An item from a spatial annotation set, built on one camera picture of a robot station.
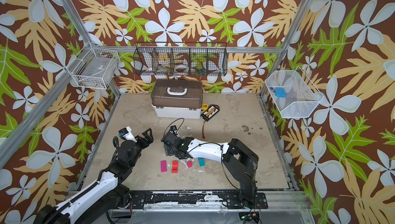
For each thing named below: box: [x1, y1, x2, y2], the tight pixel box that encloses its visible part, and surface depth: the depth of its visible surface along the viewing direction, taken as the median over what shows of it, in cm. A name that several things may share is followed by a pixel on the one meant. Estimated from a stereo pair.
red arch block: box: [171, 160, 179, 174], surface depth 86 cm
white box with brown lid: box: [150, 78, 204, 120], surface depth 97 cm
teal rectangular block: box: [197, 157, 206, 167], surface depth 88 cm
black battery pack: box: [200, 103, 221, 122], surface depth 110 cm
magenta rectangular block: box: [160, 160, 168, 173], surface depth 87 cm
